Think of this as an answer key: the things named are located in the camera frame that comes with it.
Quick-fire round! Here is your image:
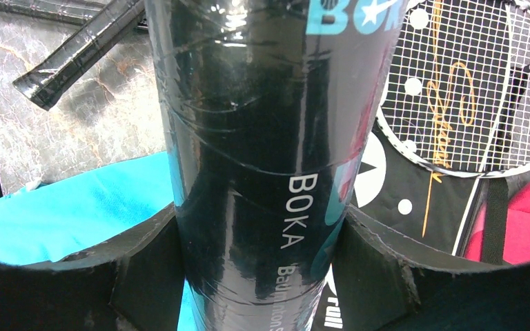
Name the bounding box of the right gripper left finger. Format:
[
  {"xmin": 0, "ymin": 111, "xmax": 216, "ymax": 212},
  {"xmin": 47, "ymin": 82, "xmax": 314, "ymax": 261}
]
[{"xmin": 0, "ymin": 205, "xmax": 184, "ymax": 330}]

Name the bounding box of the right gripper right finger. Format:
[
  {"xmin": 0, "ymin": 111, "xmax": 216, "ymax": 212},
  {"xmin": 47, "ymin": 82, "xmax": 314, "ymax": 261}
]
[{"xmin": 333, "ymin": 207, "xmax": 530, "ymax": 330}]

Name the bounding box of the black racket cover bag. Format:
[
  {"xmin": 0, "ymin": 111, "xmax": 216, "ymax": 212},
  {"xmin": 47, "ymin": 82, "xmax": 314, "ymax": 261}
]
[{"xmin": 313, "ymin": 0, "xmax": 530, "ymax": 331}]

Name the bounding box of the black shuttlecock tube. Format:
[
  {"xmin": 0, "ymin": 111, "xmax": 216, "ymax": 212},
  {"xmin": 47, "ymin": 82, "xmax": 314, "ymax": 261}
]
[{"xmin": 145, "ymin": 1, "xmax": 407, "ymax": 330}]

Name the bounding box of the teal folded cloth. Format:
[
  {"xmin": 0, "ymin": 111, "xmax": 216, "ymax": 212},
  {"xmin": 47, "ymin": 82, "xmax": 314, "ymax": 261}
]
[{"xmin": 0, "ymin": 152, "xmax": 195, "ymax": 330}]

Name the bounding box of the pink camouflage bag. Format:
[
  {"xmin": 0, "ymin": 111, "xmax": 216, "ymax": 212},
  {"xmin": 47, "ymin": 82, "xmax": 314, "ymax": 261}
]
[{"xmin": 464, "ymin": 172, "xmax": 530, "ymax": 266}]

